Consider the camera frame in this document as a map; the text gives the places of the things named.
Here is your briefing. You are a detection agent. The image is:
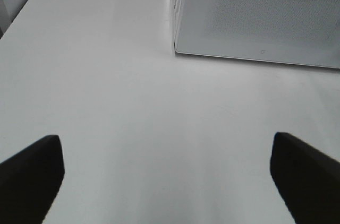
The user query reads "white microwave door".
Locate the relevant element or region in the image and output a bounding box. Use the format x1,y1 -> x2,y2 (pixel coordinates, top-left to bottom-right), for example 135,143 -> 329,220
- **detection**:
177,0 -> 339,68

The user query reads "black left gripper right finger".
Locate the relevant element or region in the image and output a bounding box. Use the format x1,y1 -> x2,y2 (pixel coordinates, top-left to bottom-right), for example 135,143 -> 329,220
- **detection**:
270,132 -> 339,223

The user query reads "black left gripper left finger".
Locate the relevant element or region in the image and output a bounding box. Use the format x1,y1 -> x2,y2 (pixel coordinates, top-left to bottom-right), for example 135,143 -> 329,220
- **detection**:
1,135 -> 65,223

